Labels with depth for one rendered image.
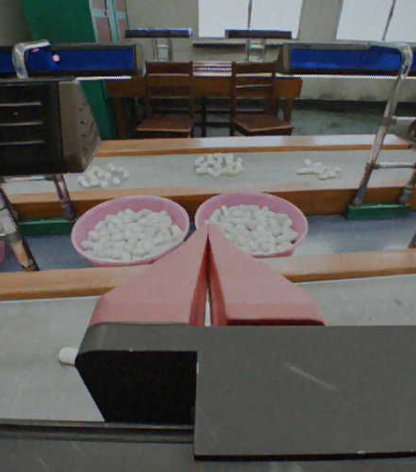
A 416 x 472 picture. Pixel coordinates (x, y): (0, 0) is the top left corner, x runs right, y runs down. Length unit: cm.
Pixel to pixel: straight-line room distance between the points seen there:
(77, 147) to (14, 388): 37
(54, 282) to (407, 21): 589
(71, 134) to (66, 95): 3
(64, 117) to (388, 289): 59
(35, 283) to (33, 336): 10
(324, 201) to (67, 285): 71
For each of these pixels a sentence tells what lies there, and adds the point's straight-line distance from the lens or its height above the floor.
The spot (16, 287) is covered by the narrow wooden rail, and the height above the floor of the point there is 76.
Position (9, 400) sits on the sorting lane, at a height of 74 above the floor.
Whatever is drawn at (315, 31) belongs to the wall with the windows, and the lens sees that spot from 548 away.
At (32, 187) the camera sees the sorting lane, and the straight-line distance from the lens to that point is 103.
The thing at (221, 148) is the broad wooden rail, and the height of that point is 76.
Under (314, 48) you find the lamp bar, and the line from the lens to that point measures 89.
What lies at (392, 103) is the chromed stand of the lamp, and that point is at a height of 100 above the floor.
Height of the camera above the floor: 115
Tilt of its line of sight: 37 degrees down
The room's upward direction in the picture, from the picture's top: straight up
